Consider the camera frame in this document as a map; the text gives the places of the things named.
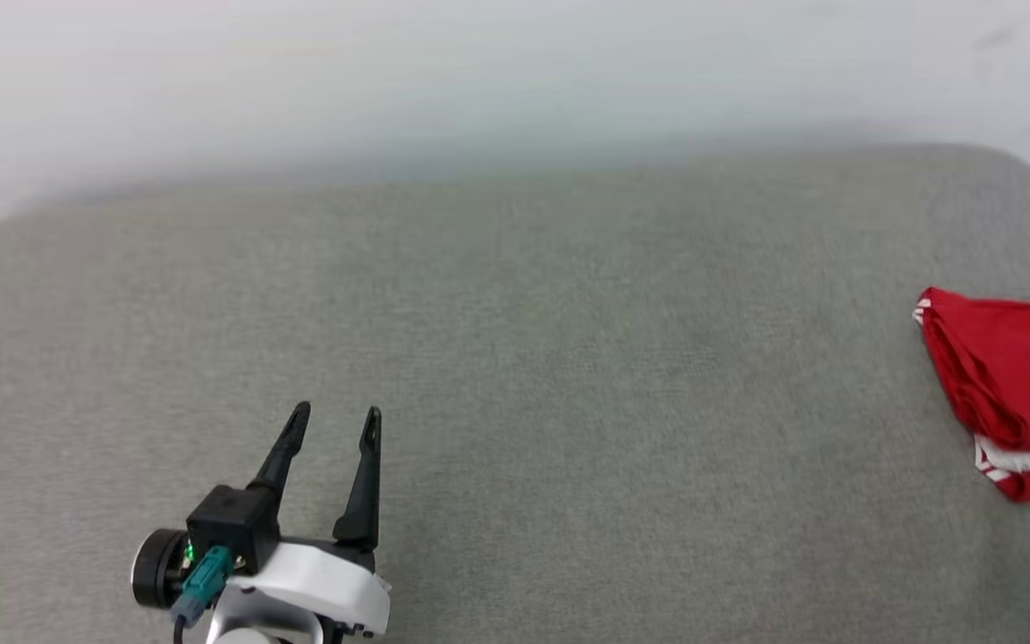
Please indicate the red garment with white cuffs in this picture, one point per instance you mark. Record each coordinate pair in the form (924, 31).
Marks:
(1007, 367)

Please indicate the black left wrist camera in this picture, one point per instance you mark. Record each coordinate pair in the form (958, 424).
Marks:
(229, 523)

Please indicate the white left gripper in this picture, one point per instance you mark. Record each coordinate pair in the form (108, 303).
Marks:
(327, 581)

